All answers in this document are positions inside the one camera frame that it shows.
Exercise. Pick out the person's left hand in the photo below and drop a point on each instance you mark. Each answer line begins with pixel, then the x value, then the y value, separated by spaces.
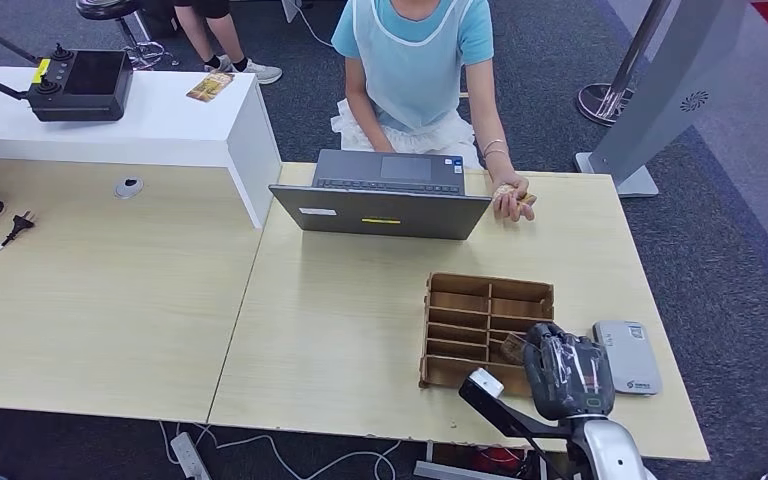
pixel 510 206

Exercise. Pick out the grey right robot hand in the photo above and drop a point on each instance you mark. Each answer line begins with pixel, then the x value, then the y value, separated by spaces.
pixel 569 378

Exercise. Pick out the yellow hotel ID card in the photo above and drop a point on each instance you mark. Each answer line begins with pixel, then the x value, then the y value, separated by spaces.
pixel 522 197

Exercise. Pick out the person's left forearm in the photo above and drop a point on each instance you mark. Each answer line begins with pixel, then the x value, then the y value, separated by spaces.
pixel 490 119

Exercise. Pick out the person's right forearm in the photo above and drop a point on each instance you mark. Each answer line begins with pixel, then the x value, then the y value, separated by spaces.
pixel 361 112

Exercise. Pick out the white card reader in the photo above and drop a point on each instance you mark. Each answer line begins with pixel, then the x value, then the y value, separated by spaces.
pixel 629 358

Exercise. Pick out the wooden card organiser box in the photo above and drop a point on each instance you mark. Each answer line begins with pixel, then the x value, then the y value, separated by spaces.
pixel 457 318

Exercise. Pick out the seated person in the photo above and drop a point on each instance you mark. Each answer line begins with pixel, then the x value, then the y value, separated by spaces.
pixel 414 73

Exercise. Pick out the standing person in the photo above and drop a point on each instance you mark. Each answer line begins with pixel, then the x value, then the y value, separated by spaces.
pixel 198 26

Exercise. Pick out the red object under desk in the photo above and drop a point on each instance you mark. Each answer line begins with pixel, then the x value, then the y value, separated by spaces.
pixel 496 458

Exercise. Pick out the grey laptop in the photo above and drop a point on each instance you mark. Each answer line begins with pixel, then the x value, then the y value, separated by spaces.
pixel 384 212

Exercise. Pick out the grey kiosk stand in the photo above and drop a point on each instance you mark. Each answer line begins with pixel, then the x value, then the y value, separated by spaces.
pixel 675 93

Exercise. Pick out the white power strip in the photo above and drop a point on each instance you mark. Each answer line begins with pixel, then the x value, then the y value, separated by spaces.
pixel 190 457

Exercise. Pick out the white raised counter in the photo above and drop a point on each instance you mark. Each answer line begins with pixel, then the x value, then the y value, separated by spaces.
pixel 126 126

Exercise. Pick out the black joystick controller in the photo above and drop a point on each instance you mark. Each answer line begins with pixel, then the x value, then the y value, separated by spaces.
pixel 82 83

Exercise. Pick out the black stool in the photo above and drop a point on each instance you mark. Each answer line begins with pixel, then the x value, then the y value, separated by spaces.
pixel 109 8

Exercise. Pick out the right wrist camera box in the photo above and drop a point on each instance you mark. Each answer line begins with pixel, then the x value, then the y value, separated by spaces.
pixel 486 384

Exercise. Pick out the chrome stanchion post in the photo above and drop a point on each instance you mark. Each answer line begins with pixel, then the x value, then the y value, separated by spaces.
pixel 599 102

